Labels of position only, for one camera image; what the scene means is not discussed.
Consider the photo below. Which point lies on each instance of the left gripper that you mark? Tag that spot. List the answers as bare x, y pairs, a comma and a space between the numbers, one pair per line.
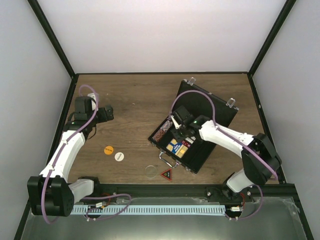
104, 117

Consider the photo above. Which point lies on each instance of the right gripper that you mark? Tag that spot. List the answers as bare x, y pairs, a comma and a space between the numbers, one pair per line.
177, 137

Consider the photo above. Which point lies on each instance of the red black chip stack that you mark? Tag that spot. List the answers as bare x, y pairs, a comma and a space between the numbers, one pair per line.
159, 134

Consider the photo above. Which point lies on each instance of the black poker case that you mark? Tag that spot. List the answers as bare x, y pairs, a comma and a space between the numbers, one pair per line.
193, 101

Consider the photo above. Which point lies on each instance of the orange big blind button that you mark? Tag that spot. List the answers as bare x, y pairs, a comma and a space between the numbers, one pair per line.
108, 150

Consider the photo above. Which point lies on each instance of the triangular all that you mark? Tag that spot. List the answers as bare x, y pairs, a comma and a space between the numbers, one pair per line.
167, 174

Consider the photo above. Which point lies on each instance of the white dealer button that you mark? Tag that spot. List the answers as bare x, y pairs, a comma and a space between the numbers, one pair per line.
119, 156

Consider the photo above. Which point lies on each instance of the red die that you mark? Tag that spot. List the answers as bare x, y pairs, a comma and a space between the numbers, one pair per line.
187, 144

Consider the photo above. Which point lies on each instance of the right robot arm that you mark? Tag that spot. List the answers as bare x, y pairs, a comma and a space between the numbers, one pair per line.
260, 160

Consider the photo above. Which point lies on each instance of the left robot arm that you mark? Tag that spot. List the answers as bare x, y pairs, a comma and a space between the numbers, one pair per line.
49, 192

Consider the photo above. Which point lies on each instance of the blue yellow card deck box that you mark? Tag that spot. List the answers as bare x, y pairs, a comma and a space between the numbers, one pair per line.
177, 148

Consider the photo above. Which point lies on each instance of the clear acrylic dealer puck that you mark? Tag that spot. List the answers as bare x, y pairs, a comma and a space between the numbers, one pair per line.
150, 171

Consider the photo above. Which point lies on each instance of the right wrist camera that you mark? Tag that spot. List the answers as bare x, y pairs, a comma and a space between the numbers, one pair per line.
177, 120

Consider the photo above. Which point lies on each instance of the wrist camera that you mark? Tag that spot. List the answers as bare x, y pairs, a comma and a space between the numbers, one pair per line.
177, 120
94, 99

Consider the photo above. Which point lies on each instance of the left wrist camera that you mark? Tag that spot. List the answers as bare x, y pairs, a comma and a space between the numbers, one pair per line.
94, 99

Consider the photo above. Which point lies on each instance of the light blue slotted cable duct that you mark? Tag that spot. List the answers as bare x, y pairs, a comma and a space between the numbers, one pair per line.
206, 210

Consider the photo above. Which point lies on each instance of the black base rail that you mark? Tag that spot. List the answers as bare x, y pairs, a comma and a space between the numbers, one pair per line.
213, 192

